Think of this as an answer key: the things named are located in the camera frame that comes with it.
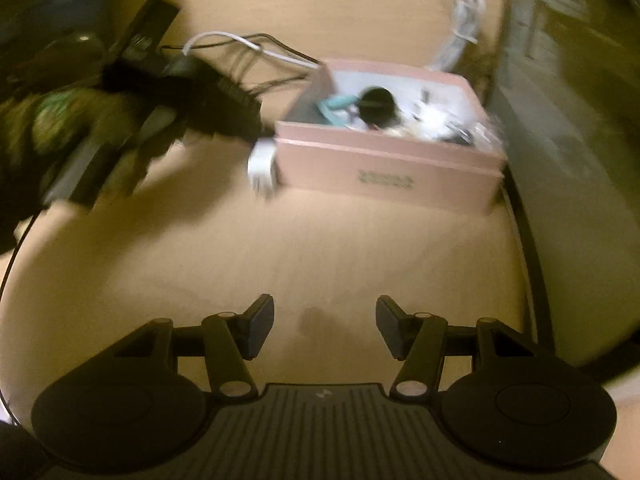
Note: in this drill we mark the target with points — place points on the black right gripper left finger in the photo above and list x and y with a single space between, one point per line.
230 340

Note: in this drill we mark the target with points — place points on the clear bag with black part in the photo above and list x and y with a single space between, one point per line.
483 135

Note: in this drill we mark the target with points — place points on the pink cardboard box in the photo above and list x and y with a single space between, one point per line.
412 166

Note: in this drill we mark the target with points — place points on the computer tower case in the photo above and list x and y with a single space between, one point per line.
566 92

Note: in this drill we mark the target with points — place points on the black round object in box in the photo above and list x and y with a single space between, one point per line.
376 107

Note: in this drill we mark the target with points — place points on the white square charger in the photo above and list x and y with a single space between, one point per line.
261 166

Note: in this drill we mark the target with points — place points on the teal plastic crank handle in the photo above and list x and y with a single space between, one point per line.
338 110

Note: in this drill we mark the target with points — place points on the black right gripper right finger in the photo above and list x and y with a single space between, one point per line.
416 340

